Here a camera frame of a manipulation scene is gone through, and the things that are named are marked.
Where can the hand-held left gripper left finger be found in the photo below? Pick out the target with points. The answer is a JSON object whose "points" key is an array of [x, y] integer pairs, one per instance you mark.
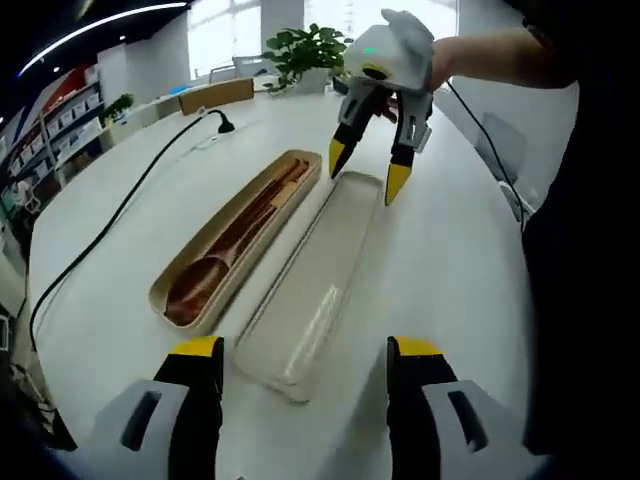
{"points": [[195, 400]]}

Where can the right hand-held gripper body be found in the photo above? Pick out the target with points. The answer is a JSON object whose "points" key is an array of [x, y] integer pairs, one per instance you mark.
{"points": [[395, 50]]}

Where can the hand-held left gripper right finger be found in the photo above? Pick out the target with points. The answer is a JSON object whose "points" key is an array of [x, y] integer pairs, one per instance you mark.
{"points": [[420, 410]]}

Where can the brown wooden spoon utensil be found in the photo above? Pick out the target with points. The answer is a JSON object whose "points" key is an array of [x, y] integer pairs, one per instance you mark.
{"points": [[197, 292]]}

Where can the beige cutlery case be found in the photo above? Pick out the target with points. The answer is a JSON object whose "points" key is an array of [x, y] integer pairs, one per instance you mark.
{"points": [[160, 295]]}

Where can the dark wooden chopstick utensil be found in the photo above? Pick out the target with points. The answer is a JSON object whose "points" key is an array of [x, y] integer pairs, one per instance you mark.
{"points": [[264, 239], [255, 232]]}

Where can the translucent cutlery case lid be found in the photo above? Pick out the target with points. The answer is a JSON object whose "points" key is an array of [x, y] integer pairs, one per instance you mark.
{"points": [[310, 280]]}

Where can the person's right hand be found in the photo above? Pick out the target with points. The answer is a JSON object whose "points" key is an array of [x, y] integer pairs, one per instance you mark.
{"points": [[386, 107]]}

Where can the large green potted plant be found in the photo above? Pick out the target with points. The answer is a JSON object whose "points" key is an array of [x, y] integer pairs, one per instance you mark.
{"points": [[305, 55]]}

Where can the brown cardboard box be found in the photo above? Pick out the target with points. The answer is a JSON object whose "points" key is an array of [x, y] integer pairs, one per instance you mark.
{"points": [[215, 96]]}

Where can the white table socket panel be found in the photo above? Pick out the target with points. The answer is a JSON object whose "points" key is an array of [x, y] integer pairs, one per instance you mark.
{"points": [[206, 142]]}

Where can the person's dark torso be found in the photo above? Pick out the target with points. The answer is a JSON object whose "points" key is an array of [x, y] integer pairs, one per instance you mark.
{"points": [[580, 300]]}

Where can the white counter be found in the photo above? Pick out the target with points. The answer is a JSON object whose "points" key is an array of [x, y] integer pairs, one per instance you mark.
{"points": [[150, 112]]}

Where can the small green plant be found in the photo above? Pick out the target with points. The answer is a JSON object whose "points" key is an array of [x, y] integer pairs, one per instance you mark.
{"points": [[117, 107]]}

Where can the storage shelf with white bins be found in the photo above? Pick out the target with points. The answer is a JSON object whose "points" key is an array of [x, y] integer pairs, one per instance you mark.
{"points": [[65, 125]]}

